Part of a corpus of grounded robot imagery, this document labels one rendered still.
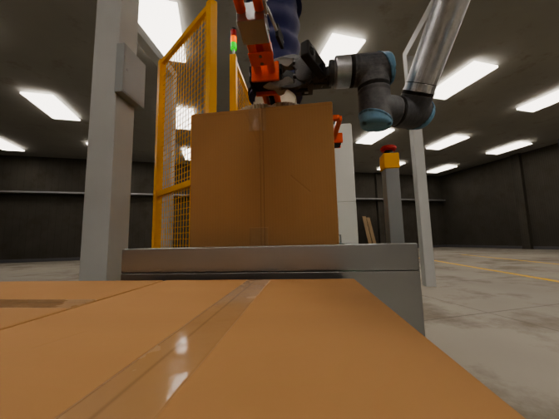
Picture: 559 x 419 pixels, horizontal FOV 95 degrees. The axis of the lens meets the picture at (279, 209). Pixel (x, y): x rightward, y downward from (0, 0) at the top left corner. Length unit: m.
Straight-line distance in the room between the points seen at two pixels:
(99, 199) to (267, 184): 1.19
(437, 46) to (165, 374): 0.89
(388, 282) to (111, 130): 1.59
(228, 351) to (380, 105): 0.72
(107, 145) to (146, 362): 1.59
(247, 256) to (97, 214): 1.21
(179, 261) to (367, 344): 0.52
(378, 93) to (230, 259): 0.60
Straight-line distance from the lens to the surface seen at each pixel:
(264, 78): 0.84
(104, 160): 1.74
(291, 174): 0.69
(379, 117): 0.80
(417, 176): 3.81
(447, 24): 0.92
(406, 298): 0.65
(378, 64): 0.86
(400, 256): 0.64
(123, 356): 0.24
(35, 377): 0.24
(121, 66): 1.89
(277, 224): 0.67
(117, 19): 2.12
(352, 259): 0.61
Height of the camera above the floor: 0.63
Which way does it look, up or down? 7 degrees up
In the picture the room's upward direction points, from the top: 1 degrees counter-clockwise
